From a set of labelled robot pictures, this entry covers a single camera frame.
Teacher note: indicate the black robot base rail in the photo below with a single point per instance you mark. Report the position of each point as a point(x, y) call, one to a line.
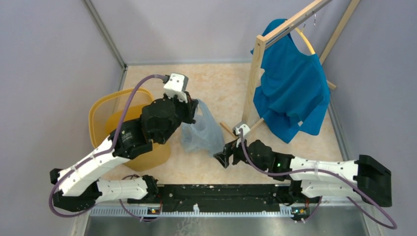
point(223, 197)

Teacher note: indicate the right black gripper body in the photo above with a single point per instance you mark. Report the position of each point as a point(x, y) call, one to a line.
point(238, 154)

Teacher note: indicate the blue plastic trash bag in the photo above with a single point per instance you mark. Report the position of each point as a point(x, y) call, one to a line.
point(205, 134)

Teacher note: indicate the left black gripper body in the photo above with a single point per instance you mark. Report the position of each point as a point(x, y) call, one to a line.
point(184, 109)

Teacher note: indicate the white cable duct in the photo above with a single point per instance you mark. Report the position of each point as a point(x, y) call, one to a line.
point(143, 211)

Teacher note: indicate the blue t-shirt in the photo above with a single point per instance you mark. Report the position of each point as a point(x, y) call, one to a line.
point(293, 94)

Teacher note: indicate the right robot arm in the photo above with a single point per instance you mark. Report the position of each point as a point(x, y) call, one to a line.
point(364, 178)

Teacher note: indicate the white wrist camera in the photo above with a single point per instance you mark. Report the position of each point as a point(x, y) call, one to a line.
point(241, 130)
point(175, 87)

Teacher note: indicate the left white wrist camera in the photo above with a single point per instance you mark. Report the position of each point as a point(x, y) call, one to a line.
point(175, 87)

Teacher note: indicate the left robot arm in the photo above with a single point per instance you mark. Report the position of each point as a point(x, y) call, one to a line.
point(80, 187)

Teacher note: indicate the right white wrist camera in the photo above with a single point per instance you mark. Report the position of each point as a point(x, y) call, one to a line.
point(241, 130)

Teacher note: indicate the metal corner post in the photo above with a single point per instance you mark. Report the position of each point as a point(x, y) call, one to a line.
point(104, 32)

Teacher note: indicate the yellow clothes hanger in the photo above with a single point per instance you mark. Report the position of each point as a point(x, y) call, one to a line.
point(306, 41)

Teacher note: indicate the wooden clothes rack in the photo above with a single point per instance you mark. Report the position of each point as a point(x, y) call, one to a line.
point(264, 42)

